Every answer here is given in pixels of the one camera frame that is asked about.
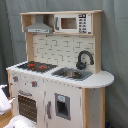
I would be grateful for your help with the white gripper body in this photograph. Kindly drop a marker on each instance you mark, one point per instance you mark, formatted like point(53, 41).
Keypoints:
point(5, 103)

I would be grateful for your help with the white oven door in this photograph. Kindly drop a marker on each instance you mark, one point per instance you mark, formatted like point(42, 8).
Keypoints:
point(29, 103)

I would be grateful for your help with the red stove knob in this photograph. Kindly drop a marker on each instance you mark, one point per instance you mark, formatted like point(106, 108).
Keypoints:
point(34, 84)
point(15, 78)

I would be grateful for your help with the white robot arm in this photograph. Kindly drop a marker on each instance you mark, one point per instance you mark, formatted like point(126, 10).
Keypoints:
point(17, 121)

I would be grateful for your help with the wooden toy kitchen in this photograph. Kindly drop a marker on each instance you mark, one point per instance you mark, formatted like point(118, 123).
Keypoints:
point(72, 50)

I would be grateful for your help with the black toy stovetop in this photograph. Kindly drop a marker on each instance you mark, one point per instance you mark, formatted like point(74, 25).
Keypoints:
point(37, 66)

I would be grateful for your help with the white cupboard door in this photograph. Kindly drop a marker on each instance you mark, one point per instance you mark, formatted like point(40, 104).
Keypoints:
point(63, 104)

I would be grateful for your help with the grey toy sink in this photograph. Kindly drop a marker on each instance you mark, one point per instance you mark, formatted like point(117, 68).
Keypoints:
point(73, 74)

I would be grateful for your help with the grey range hood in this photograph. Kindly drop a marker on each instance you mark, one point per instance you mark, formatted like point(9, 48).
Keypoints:
point(41, 24)

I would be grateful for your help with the white toy microwave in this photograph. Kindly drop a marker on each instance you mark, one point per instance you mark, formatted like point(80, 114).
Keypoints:
point(73, 23)

